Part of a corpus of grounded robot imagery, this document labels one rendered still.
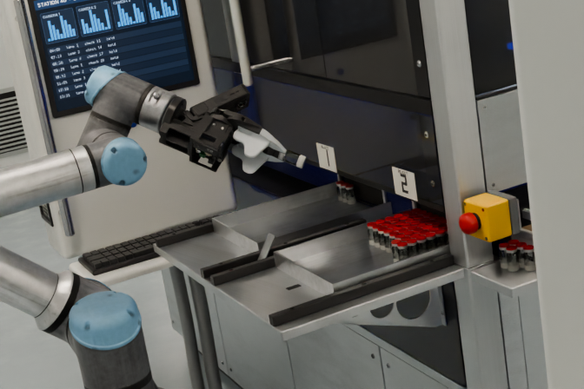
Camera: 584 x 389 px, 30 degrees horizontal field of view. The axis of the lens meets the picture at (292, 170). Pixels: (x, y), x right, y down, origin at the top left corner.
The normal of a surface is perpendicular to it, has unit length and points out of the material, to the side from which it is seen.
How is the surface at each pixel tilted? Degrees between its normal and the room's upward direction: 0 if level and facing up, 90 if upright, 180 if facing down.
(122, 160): 90
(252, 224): 0
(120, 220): 90
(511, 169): 90
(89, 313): 7
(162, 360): 0
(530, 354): 90
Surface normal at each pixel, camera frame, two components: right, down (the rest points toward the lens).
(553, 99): -0.88, 0.25
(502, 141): 0.44, 0.17
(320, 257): -0.15, -0.95
